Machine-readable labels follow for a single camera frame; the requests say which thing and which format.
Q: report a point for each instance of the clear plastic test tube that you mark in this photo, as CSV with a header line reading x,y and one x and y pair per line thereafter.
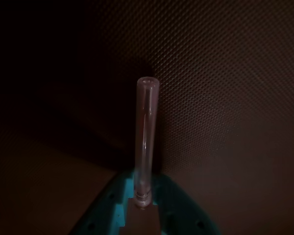
x,y
147,137

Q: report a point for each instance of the dark grey textured mat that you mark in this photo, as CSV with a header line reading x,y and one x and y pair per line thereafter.
x,y
223,98

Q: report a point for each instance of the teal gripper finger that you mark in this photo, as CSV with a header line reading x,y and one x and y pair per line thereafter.
x,y
178,210
105,210

